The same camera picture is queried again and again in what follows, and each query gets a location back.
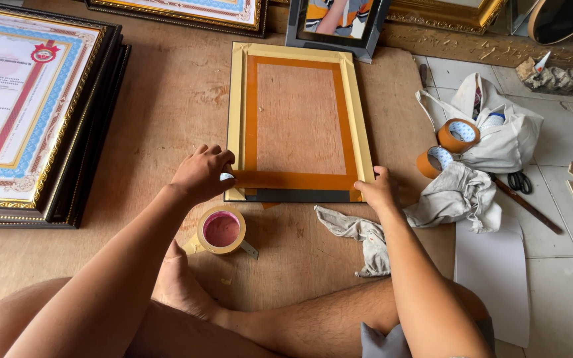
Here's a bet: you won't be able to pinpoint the person's left hand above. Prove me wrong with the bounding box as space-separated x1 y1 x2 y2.
169 144 237 206

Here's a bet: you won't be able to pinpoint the person's right hand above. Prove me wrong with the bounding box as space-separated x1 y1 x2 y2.
353 165 400 212

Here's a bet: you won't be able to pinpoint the taped picture frame back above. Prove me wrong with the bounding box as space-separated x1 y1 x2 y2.
224 42 377 204

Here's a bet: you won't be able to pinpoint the large plywood sheet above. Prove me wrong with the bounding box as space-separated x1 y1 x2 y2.
0 0 457 320

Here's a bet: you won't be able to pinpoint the yellow tape roll pink core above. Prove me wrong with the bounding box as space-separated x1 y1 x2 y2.
182 205 247 257

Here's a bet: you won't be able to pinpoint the grey cutter blade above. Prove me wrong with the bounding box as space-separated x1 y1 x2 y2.
239 239 260 261

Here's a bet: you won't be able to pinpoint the grey stained rag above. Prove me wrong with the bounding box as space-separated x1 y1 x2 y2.
314 204 393 278

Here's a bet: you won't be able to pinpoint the person's right leg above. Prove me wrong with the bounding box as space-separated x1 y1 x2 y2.
151 239 492 358

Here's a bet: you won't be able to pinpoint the person's leg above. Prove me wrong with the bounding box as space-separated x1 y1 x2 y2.
0 276 287 358
151 239 492 358

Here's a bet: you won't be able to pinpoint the white crumpled cloth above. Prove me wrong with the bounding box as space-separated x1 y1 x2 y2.
403 161 503 234

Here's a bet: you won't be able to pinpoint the person's left leg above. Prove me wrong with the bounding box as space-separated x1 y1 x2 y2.
0 276 287 358

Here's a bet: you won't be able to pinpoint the grey shorts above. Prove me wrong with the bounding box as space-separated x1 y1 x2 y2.
359 317 497 358

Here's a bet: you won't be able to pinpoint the carved gold moulding strip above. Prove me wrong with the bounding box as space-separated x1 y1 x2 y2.
267 4 573 76

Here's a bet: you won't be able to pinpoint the white tape roll blue rim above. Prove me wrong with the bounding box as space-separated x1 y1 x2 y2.
479 112 507 133

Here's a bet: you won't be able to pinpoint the white tote bag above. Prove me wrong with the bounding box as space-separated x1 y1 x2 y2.
415 73 545 174

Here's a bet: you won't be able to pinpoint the white paper sheet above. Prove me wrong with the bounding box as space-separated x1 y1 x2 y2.
454 215 531 349

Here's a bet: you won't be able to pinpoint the black scissors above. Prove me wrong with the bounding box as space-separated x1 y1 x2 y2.
506 169 534 195

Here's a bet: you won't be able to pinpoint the dark wooden stick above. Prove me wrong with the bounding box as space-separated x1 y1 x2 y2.
487 172 564 236

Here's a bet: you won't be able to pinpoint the heap of crumpled scraps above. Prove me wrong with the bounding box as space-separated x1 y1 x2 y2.
515 51 573 96

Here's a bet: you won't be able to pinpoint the oval mirror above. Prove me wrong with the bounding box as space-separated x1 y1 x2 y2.
527 0 573 46

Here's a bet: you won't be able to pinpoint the black picture frame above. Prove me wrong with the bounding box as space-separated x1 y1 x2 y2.
43 35 127 225
0 44 132 230

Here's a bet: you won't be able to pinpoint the framed certificate black gold frame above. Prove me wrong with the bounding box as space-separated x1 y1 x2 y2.
0 4 122 222
85 0 270 39

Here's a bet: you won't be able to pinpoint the black photo frame with photo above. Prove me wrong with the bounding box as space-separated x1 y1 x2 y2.
285 0 393 64

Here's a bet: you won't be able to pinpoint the ornate gold picture frame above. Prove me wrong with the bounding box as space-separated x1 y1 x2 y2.
385 0 509 36

